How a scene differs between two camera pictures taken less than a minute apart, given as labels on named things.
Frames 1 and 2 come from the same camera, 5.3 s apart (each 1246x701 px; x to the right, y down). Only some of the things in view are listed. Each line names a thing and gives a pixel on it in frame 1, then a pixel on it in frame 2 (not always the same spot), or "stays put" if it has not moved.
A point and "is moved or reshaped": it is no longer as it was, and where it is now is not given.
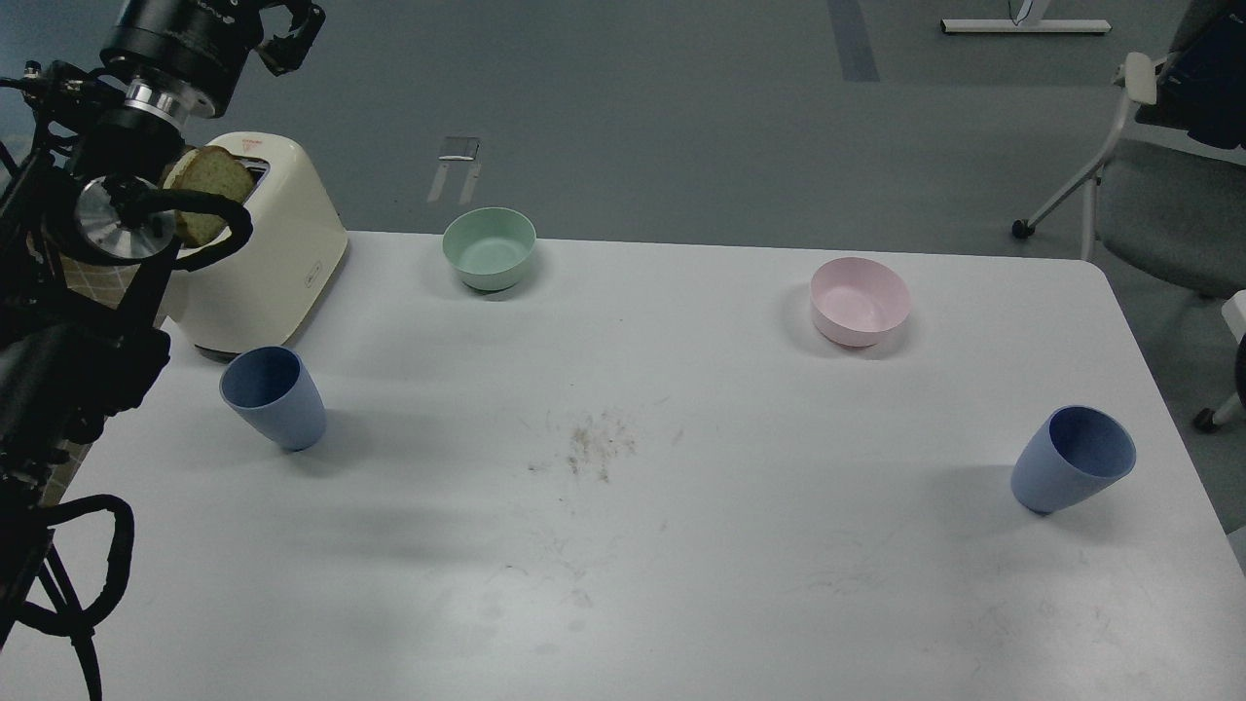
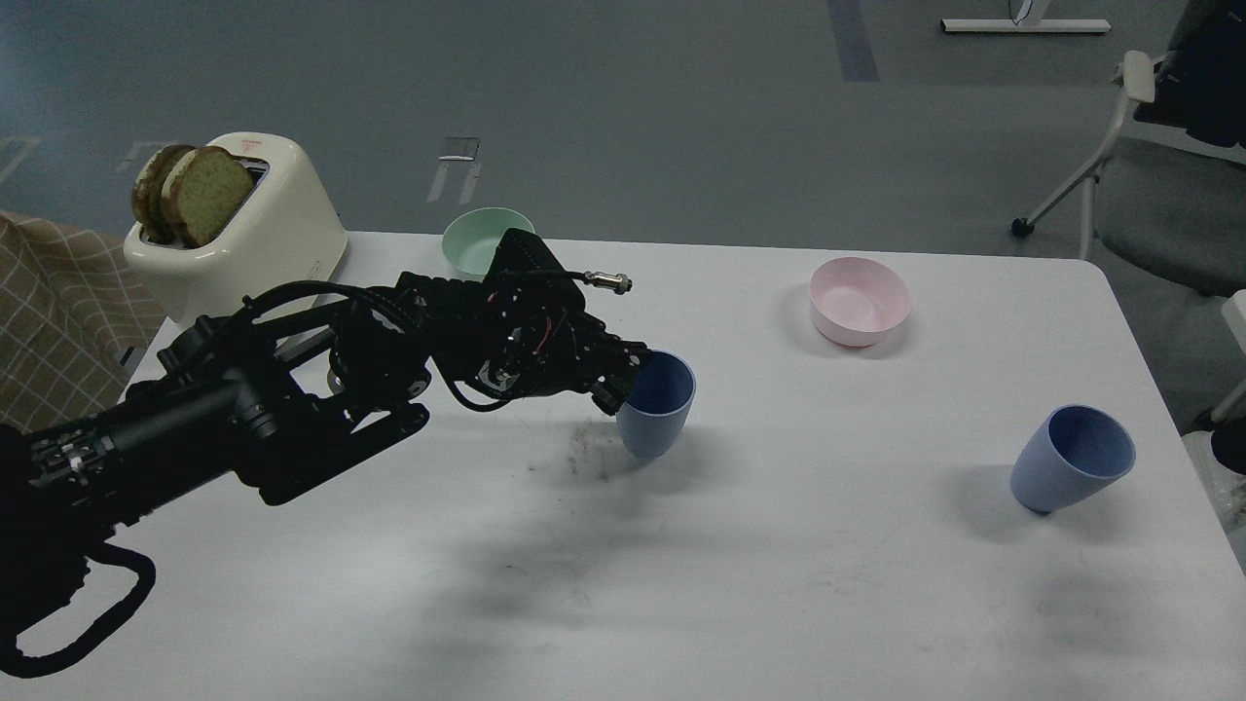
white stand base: (974, 25) stays put
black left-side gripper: (186, 56) → (521, 332)
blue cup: (1076, 451) stays put
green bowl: (490, 246) stays put
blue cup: (270, 387) is moved or reshaped
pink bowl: (857, 302) stays put
